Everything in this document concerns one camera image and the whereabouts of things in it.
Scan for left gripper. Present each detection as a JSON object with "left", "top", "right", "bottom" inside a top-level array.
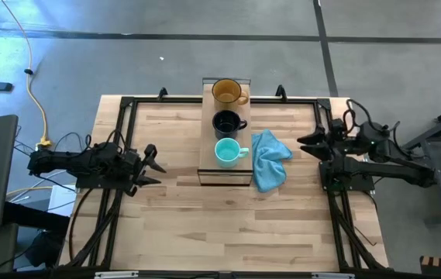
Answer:
[{"left": 118, "top": 143, "right": 167, "bottom": 197}]

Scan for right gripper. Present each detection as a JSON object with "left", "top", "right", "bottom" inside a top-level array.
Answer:
[{"left": 296, "top": 119, "right": 356, "bottom": 162}]

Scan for turquoise ceramic mug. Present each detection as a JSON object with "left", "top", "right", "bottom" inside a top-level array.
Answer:
[{"left": 214, "top": 137, "right": 250, "bottom": 169}]

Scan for black speckled enamel mug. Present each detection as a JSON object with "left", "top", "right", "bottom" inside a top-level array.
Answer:
[{"left": 212, "top": 110, "right": 249, "bottom": 141}]

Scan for mustard yellow mug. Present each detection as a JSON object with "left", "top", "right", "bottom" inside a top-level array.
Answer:
[{"left": 211, "top": 78, "right": 250, "bottom": 112}]

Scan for blue microfibre cloth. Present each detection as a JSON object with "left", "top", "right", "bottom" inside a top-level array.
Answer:
[{"left": 250, "top": 129, "right": 295, "bottom": 194}]

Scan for white paper sheet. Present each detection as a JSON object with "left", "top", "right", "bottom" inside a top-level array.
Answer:
[{"left": 47, "top": 184, "right": 77, "bottom": 218}]

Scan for black frame wooden shelf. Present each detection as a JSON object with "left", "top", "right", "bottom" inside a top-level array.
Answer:
[{"left": 197, "top": 77, "right": 254, "bottom": 188}]

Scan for black table frame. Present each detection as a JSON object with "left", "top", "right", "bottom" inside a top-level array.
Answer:
[{"left": 57, "top": 95, "right": 390, "bottom": 272}]

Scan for yellow power cable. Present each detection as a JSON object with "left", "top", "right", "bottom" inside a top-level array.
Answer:
[{"left": 1, "top": 0, "right": 53, "bottom": 150}]

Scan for silver metal bracket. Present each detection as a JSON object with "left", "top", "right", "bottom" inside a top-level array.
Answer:
[
  {"left": 311, "top": 272, "right": 357, "bottom": 279},
  {"left": 94, "top": 270, "right": 140, "bottom": 279}
]

